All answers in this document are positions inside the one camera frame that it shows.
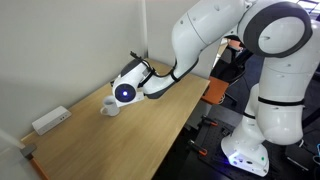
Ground white ceramic mug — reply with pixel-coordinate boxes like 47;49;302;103
99;95;121;118

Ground white rectangular power box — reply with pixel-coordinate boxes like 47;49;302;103
31;105;73;137

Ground orange seat stool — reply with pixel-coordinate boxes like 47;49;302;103
201;76;231;106

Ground black orange bar clamp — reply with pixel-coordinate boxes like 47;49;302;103
199;114;220;128
186;139;209;157

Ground grey table clamp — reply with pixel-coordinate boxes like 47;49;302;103
19;143;38;161

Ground black bag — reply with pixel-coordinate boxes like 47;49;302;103
284;141;320;172

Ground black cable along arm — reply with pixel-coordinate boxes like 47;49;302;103
129;50;183;83

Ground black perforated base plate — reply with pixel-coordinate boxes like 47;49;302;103
178;113;281;180

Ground black strap on arm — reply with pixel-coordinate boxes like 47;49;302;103
257;95;305;108

